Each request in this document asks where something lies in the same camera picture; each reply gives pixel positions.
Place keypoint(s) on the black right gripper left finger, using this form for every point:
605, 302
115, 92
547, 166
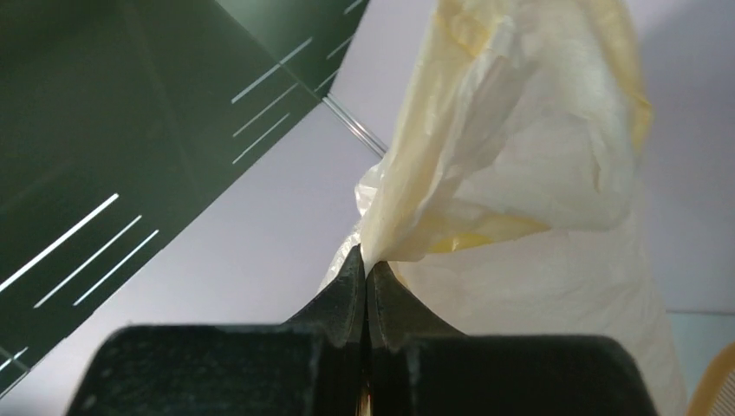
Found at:
309, 365

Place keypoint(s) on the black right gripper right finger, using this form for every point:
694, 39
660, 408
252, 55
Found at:
422, 365

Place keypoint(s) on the translucent cream trash bag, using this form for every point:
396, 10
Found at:
506, 200

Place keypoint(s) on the orange slotted plastic trash bin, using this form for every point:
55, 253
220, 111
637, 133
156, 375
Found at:
714, 395

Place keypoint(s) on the dark ceiling panel with lights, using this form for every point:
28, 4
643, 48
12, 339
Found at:
121, 121

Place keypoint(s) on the aluminium frame post left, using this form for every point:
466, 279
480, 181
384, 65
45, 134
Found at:
357, 128

